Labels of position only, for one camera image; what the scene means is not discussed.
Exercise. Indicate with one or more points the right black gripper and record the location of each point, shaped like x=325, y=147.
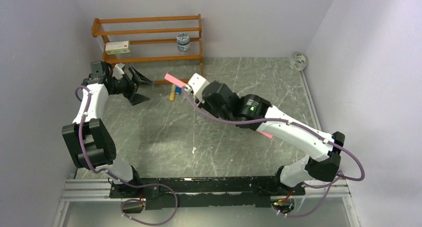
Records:
x=204, y=103

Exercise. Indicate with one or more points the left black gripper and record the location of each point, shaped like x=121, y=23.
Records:
x=138, y=78

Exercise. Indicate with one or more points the pink picture frame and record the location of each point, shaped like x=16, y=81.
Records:
x=181, y=84

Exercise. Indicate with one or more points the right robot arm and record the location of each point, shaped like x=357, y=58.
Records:
x=322, y=159

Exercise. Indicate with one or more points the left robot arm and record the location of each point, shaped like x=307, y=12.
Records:
x=89, y=143

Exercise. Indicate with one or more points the white green cardboard box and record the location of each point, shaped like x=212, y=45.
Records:
x=119, y=47

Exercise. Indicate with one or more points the wooden shelf rack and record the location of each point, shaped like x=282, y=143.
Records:
x=152, y=39

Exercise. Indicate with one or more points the small blue white jar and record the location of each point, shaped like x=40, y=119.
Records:
x=183, y=42

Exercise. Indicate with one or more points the clear tape roll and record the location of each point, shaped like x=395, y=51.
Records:
x=298, y=61

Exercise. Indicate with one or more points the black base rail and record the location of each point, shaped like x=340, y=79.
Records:
x=161, y=193

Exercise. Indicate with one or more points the aluminium extrusion frame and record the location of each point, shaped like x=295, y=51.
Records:
x=97, y=190

